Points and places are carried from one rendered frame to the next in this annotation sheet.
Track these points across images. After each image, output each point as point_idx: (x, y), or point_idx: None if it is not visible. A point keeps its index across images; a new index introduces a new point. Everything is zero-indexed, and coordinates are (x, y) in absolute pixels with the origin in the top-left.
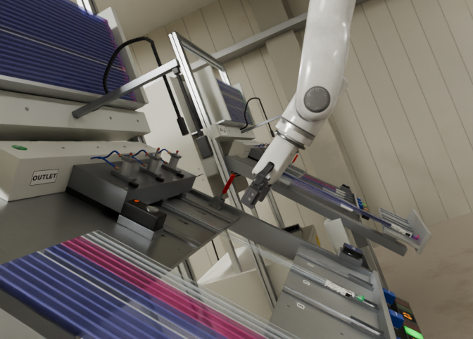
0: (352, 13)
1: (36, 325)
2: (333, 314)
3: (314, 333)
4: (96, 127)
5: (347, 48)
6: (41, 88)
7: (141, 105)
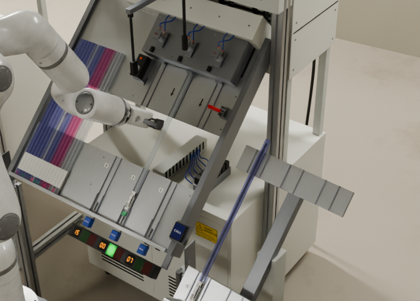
0: (57, 85)
1: None
2: (105, 185)
3: (87, 167)
4: None
5: (51, 95)
6: None
7: None
